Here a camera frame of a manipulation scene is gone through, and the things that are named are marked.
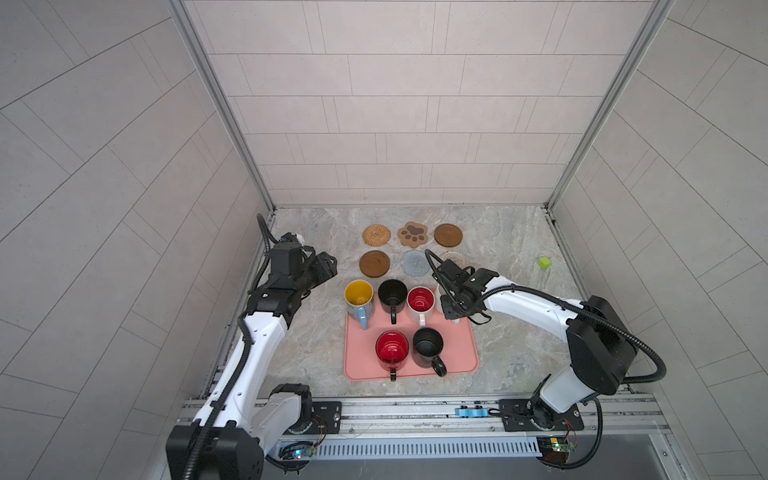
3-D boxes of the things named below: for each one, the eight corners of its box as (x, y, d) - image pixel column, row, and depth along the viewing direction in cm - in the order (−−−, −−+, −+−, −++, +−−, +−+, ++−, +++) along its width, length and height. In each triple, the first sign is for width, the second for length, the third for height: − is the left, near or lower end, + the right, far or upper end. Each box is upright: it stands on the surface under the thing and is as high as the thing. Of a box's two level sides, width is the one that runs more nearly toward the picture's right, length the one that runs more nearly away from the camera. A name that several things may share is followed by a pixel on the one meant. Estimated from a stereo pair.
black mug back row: (378, 327, 86) (377, 315, 79) (380, 293, 93) (378, 279, 86) (407, 327, 86) (408, 315, 79) (406, 293, 93) (407, 279, 86)
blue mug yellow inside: (346, 331, 86) (341, 317, 78) (350, 295, 93) (345, 279, 85) (372, 331, 86) (369, 317, 78) (374, 295, 93) (372, 279, 85)
